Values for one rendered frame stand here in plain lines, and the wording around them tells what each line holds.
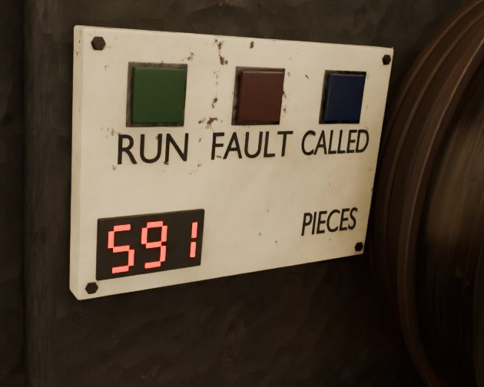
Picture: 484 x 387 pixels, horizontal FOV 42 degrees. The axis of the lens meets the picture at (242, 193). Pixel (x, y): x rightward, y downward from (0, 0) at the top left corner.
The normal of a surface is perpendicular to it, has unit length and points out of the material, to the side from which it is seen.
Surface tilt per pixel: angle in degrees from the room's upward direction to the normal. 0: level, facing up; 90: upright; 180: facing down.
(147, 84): 90
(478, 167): 78
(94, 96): 90
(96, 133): 90
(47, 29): 90
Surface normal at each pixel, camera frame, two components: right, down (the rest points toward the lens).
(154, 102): 0.53, 0.28
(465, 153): -0.79, -0.18
